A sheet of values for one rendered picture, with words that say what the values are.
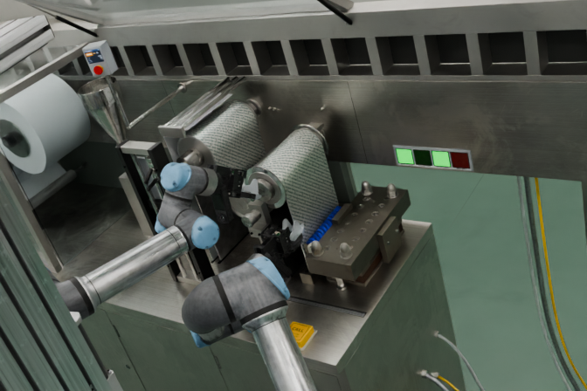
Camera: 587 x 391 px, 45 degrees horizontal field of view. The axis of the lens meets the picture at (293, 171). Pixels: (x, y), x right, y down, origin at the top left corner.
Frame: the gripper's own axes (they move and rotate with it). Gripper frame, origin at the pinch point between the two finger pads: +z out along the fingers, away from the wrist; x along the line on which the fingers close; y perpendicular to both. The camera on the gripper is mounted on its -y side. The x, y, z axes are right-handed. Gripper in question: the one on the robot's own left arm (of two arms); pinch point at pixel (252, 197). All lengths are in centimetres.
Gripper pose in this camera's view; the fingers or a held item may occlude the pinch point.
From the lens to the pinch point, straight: 211.3
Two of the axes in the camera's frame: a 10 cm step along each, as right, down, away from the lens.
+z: 5.6, 1.3, 8.1
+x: -8.1, -0.8, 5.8
